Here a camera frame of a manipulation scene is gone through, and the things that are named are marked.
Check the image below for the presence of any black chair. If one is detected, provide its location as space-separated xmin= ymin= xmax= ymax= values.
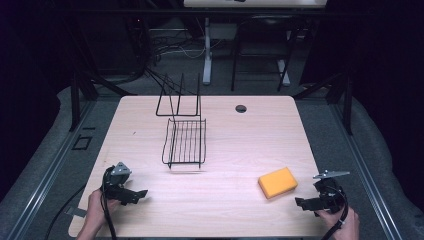
xmin=230 ymin=14 xmax=301 ymax=93

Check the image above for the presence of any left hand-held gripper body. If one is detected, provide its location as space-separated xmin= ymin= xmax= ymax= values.
xmin=102 ymin=161 xmax=133 ymax=203

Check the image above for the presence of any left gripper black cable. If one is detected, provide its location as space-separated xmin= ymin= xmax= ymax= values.
xmin=99 ymin=165 xmax=118 ymax=240

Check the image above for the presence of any orange sponge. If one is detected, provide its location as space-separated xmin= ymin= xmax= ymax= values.
xmin=257 ymin=166 xmax=299 ymax=200

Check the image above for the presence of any black cable on floor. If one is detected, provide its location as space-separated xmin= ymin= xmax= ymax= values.
xmin=43 ymin=183 xmax=88 ymax=240

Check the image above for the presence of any white desk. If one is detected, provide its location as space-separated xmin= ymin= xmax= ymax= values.
xmin=183 ymin=0 xmax=329 ymax=9

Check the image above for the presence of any black metal stand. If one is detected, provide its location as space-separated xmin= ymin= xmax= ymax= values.
xmin=291 ymin=59 xmax=354 ymax=136
xmin=49 ymin=0 xmax=138 ymax=133

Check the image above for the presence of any tangle of floor cables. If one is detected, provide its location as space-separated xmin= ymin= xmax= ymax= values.
xmin=126 ymin=16 xmax=224 ymax=98

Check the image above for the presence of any person's right hand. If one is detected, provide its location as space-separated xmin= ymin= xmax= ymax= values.
xmin=315 ymin=205 xmax=362 ymax=240

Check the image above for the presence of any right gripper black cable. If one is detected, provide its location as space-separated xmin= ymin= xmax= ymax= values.
xmin=320 ymin=185 xmax=350 ymax=240

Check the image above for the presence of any person's left hand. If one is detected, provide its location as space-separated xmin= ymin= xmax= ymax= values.
xmin=86 ymin=187 xmax=122 ymax=231

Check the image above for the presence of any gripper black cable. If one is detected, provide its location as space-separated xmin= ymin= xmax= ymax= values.
xmin=99 ymin=165 xmax=118 ymax=240
xmin=320 ymin=185 xmax=350 ymax=240

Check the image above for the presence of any black wire rack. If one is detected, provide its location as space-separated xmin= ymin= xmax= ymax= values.
xmin=155 ymin=72 xmax=208 ymax=170

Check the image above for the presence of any white desk leg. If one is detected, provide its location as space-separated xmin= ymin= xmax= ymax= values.
xmin=201 ymin=16 xmax=214 ymax=86

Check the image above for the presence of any grey tape strip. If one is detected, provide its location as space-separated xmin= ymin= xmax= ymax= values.
xmin=64 ymin=206 xmax=88 ymax=219

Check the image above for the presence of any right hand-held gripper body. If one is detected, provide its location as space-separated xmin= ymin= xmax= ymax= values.
xmin=312 ymin=169 xmax=351 ymax=215

